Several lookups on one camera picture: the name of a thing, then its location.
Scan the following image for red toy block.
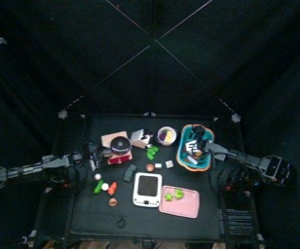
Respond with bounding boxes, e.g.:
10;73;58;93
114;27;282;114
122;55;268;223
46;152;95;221
107;153;134;165

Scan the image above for black round toy lid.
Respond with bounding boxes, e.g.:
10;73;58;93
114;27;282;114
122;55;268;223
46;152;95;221
110;136;133;156

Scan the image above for teal basket orange rim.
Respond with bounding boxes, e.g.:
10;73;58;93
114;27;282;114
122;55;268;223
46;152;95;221
175;124;217;172

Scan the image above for dark grey toy piece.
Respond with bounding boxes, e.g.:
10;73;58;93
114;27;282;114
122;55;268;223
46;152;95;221
123;163;138;183

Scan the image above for purple toy eggplant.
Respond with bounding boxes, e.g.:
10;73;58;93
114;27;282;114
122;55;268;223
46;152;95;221
158;129;169;143

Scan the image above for orange toy carrot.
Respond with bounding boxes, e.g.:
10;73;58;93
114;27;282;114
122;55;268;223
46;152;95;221
107;181;119;197

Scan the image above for green toy lettuce leaf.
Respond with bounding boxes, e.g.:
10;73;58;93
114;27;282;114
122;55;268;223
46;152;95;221
145;145;161;161

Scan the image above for white toy tablet black screen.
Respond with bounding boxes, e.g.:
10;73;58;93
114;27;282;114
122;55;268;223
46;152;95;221
131;171;165;208

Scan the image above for pink cutting board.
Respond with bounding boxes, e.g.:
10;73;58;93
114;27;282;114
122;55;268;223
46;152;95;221
158;185;201;220

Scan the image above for white toy pot grey handles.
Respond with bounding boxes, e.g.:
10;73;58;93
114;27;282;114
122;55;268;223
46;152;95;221
155;125;178;147

